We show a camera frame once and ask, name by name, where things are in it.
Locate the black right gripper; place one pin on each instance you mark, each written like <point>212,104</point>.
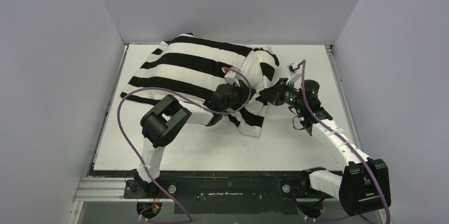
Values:
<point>277,92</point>

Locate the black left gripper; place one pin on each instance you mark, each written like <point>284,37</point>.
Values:
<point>242,91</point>

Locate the black white striped pillowcase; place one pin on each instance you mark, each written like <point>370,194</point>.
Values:
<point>193,66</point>

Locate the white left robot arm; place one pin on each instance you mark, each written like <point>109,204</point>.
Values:
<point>164,121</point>

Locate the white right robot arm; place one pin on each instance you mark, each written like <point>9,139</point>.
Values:
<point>364,184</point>

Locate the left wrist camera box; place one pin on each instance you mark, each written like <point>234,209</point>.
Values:
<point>231,73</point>

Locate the black metal base rail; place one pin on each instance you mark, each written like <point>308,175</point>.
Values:
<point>192,196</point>

